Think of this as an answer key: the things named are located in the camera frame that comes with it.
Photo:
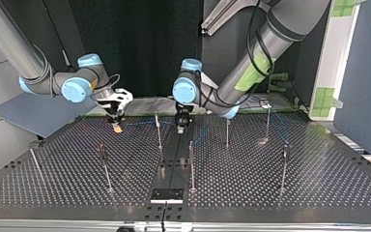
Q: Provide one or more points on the metal post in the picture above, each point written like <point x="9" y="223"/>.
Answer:
<point x="284" y="161"/>
<point x="227" y="135"/>
<point x="103" y="154"/>
<point x="158" y="132"/>
<point x="191" y="161"/>
<point x="36" y="161"/>

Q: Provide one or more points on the grey board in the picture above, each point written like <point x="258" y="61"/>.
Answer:
<point x="29" y="112"/>

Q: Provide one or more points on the silver metal bracket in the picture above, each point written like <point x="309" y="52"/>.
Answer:
<point x="225" y="16"/>

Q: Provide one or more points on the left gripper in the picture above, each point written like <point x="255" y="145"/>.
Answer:
<point x="183" y="117"/>

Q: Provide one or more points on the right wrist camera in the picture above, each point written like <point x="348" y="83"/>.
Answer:
<point x="124" y="96"/>

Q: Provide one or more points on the black panel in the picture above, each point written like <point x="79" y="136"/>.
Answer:
<point x="135" y="38"/>

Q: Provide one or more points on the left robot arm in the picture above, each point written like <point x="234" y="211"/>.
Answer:
<point x="290" y="16"/>

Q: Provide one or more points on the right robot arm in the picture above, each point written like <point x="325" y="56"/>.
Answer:
<point x="6" y="35"/>

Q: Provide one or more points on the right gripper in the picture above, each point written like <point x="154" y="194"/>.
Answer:
<point x="111" y="111"/>

